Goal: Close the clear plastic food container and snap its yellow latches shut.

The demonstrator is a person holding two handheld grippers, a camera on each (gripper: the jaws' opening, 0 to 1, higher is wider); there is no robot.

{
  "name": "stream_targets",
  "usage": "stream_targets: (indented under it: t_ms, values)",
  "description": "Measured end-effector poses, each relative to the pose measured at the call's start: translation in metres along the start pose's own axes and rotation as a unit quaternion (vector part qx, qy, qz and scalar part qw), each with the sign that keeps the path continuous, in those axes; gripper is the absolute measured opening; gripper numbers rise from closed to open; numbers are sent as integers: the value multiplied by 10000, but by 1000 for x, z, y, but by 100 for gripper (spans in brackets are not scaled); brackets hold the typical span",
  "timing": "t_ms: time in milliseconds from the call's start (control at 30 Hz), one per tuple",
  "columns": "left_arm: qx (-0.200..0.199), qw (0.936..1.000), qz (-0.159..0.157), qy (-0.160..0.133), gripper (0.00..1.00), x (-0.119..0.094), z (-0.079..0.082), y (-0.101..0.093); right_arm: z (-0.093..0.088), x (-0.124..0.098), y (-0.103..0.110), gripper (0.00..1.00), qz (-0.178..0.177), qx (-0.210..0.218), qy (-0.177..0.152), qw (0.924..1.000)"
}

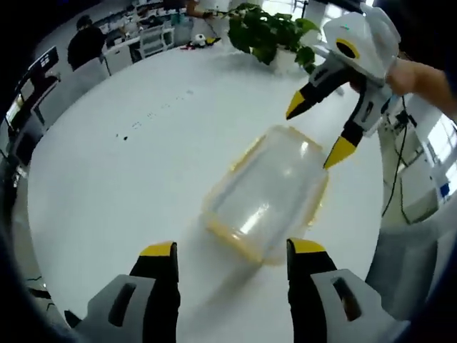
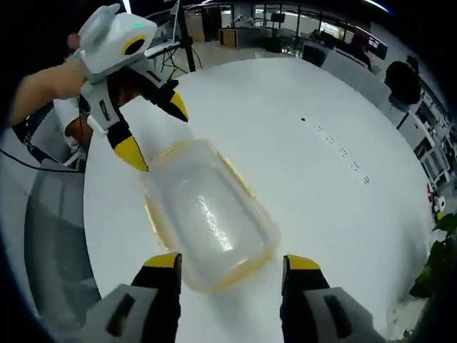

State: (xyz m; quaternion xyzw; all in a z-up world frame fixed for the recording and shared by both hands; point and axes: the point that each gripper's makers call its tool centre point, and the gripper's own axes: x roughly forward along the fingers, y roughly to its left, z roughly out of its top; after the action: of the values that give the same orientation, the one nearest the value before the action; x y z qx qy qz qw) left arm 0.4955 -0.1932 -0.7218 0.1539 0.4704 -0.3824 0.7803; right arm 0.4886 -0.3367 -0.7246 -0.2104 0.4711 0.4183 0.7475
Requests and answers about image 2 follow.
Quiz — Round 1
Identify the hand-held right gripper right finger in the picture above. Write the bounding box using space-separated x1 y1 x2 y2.
280 254 385 343

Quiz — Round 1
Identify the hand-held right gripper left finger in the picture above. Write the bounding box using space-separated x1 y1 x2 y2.
80 252 183 343

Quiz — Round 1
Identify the clear container with yellow buckles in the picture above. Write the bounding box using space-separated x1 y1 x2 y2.
140 138 282 295

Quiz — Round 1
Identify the person's left hand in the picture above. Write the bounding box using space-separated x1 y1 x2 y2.
53 33 87 99

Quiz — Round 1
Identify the black tripod stand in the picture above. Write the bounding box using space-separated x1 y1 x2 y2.
156 0 203 78

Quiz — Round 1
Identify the wooden cabinet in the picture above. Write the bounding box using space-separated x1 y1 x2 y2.
218 28 239 47

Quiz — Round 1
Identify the grey mesh chair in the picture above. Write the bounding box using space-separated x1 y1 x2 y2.
24 167 104 315

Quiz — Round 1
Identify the potted green plant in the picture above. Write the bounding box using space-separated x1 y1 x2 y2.
409 212 457 301

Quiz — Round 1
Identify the white chair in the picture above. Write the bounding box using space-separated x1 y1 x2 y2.
395 106 436 153

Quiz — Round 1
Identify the computer monitor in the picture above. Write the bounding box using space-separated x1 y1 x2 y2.
367 34 389 60

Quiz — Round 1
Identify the thin black cable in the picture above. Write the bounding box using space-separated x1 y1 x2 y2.
0 148 85 175

